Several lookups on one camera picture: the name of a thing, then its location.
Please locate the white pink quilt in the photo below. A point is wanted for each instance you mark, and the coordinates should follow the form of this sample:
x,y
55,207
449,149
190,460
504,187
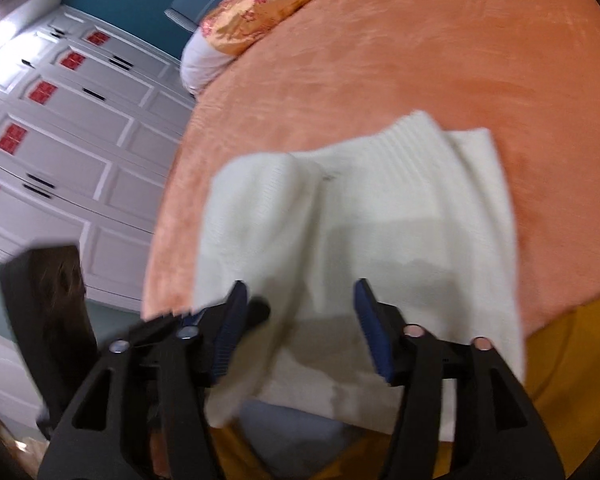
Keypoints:
x,y
201,64

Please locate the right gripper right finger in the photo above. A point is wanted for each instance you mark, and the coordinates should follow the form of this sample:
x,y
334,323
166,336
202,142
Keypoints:
x,y
498,433

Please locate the orange velvet bed cover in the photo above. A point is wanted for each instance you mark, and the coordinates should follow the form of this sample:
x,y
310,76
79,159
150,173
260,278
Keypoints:
x,y
527,70

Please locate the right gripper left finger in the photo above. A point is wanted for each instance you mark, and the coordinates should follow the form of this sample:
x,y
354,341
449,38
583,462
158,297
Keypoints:
x,y
154,378

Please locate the white knitted sweater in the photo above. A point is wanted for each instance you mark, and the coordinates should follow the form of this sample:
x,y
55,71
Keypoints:
x,y
421,213

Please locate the white wardrobe with red decals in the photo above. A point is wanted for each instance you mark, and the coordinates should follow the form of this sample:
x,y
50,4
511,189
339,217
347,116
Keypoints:
x,y
90,120

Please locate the orange floral satin pillow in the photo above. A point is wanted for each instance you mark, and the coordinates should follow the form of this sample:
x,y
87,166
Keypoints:
x,y
235,25

